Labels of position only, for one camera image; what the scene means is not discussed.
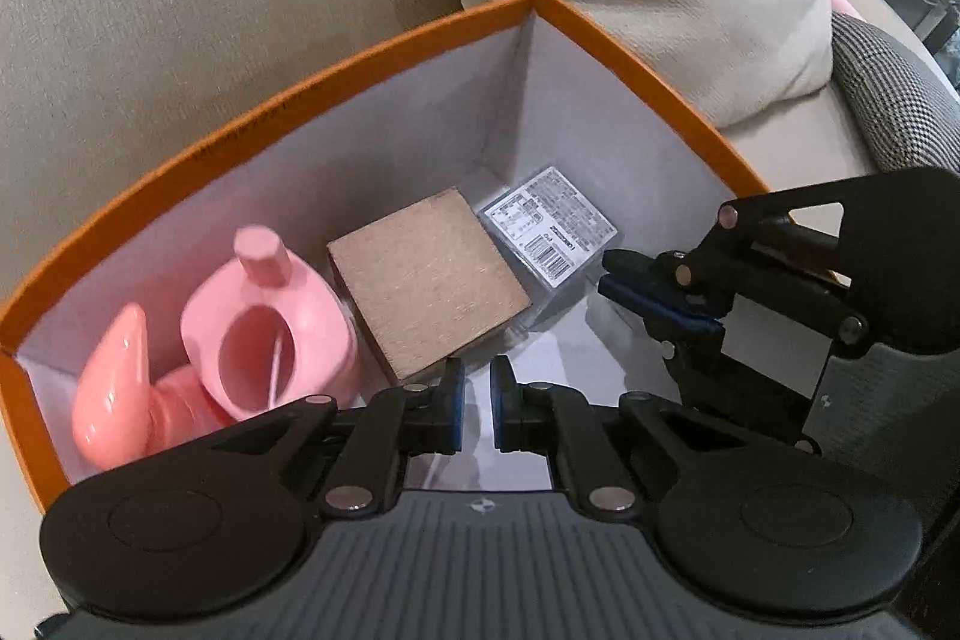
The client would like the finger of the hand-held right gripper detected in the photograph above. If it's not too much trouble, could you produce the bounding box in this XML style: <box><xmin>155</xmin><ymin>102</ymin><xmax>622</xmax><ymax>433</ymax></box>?
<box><xmin>598</xmin><ymin>277</ymin><xmax>830</xmax><ymax>455</ymax></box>
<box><xmin>602</xmin><ymin>173</ymin><xmax>871</xmax><ymax>345</ymax></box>

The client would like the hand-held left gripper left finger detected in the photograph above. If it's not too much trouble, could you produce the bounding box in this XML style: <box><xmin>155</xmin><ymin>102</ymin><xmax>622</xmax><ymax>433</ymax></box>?
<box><xmin>214</xmin><ymin>356</ymin><xmax>466</xmax><ymax>519</ymax></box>

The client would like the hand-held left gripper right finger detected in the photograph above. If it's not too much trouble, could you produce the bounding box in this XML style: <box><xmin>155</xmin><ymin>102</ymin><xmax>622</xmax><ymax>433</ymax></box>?
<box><xmin>489</xmin><ymin>355</ymin><xmax>751</xmax><ymax>519</ymax></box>

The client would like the clear plastic box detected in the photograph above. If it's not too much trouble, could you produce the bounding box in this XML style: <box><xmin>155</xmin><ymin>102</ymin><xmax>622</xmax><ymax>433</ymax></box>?
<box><xmin>478</xmin><ymin>164</ymin><xmax>620</xmax><ymax>333</ymax></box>

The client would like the brown wooden block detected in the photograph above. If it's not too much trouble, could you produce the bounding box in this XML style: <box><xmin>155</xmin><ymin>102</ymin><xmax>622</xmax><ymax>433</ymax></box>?
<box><xmin>326</xmin><ymin>186</ymin><xmax>532</xmax><ymax>386</ymax></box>

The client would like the orange cardboard shoe box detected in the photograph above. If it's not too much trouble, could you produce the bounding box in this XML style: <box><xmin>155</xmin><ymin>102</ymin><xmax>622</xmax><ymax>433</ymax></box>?
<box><xmin>0</xmin><ymin>0</ymin><xmax>773</xmax><ymax>515</ymax></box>

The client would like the houndstooth cushion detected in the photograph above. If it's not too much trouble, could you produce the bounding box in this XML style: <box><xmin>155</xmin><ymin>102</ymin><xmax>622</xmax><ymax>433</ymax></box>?
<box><xmin>831</xmin><ymin>14</ymin><xmax>960</xmax><ymax>178</ymax></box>

